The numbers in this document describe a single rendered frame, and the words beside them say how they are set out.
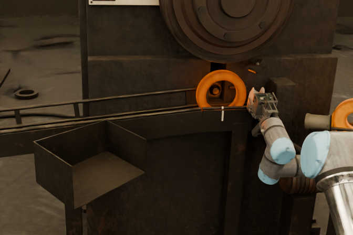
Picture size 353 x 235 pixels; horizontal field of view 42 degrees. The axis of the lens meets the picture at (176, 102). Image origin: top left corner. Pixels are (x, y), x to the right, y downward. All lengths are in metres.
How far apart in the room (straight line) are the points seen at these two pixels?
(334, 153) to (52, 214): 1.56
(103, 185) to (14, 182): 1.34
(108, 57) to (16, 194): 1.13
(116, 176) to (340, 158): 0.66
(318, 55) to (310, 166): 0.79
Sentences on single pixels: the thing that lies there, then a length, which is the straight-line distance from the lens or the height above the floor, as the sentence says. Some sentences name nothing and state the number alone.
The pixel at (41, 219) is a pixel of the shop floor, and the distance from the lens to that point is 2.37.
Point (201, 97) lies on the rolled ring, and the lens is 1.69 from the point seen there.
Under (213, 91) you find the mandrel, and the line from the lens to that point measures 1.79.
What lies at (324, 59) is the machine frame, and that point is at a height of 0.87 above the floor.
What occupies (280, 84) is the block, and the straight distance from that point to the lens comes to 1.74.
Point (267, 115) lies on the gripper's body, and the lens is 1.58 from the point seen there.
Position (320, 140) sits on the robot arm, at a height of 0.85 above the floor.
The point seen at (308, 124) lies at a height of 0.67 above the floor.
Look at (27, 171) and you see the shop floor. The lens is 2.80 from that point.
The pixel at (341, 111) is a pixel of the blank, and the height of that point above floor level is 0.73.
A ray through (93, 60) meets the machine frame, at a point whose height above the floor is 0.87.
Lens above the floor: 1.31
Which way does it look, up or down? 20 degrees down
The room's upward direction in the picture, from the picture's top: 2 degrees clockwise
